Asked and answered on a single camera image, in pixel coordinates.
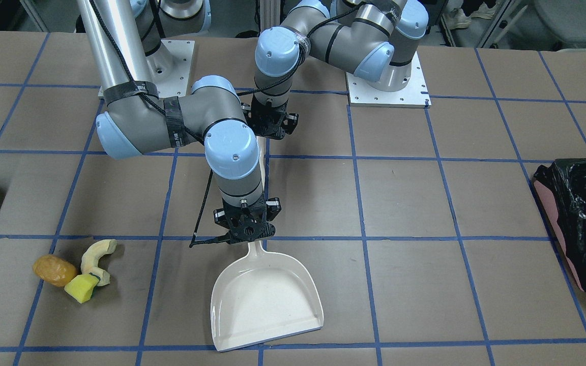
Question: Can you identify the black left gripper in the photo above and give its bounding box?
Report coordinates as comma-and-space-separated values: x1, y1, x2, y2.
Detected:
241, 97, 299, 140

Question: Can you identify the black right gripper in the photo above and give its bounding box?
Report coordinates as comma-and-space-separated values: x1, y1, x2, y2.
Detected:
214, 197, 281, 243

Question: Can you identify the white plastic dustpan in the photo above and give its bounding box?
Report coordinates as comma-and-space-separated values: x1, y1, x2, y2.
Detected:
210, 241, 324, 352

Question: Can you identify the pale yellow peel slice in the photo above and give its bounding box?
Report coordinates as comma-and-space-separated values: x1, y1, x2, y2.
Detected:
80, 239, 117, 287

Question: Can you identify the yellow green sponge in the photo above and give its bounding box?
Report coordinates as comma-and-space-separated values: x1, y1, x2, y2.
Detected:
64, 273, 100, 304

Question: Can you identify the brown potato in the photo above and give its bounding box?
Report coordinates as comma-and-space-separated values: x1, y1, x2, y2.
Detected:
32, 254, 78, 287

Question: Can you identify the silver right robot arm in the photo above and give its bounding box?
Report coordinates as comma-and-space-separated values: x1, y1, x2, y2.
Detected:
78, 1, 281, 244

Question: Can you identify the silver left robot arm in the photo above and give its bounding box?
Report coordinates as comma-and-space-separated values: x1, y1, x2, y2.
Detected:
242, 1, 429, 140

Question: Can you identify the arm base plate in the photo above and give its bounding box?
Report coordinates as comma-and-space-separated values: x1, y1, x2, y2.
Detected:
345, 52, 432, 108
98, 39, 196, 99

